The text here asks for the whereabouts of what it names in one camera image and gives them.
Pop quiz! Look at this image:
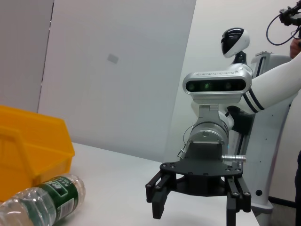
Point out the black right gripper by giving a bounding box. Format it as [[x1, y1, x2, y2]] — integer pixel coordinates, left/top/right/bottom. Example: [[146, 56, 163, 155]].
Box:
[[145, 140, 252, 226]]

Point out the black device with cable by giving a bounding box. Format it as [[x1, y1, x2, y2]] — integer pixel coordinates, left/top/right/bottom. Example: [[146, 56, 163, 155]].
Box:
[[266, 0, 301, 47]]

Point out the clear bottle green label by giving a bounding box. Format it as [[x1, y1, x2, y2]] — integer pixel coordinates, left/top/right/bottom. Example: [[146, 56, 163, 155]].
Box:
[[0, 173, 87, 226]]

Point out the right gripper cable with plug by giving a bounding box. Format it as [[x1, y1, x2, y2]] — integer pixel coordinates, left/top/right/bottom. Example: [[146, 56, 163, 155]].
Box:
[[222, 154, 247, 163]]

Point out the white black robot head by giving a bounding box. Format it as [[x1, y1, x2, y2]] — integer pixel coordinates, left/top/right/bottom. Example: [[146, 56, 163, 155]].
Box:
[[220, 27, 250, 65]]

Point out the yellow plastic bin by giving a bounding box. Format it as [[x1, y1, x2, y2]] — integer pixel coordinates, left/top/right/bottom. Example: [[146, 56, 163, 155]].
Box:
[[0, 105, 76, 203]]

